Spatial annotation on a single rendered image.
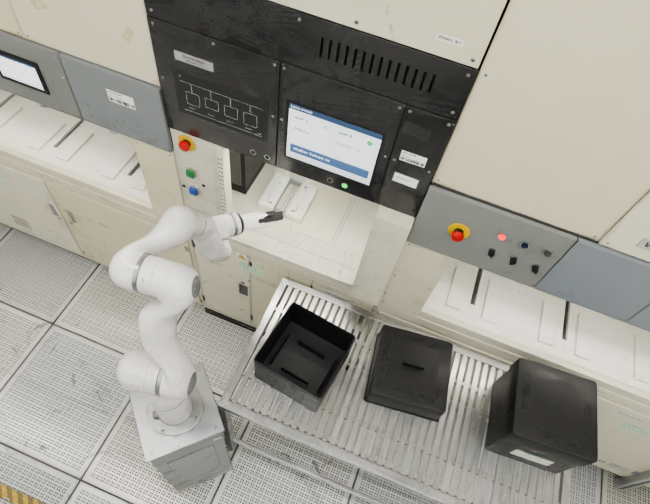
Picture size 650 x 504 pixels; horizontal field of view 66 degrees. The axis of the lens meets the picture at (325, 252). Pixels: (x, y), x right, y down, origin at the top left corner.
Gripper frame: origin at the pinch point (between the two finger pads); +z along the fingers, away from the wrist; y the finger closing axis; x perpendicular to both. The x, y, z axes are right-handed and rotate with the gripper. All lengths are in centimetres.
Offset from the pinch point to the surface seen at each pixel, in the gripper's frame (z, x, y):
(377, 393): 14, -66, 32
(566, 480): 62, -105, 77
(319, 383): 3, -65, 12
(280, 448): 10, -122, -40
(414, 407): 25, -73, 40
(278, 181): 26.6, 8.6, -37.5
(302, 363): 1, -58, 4
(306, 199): 32.6, -0.1, -25.6
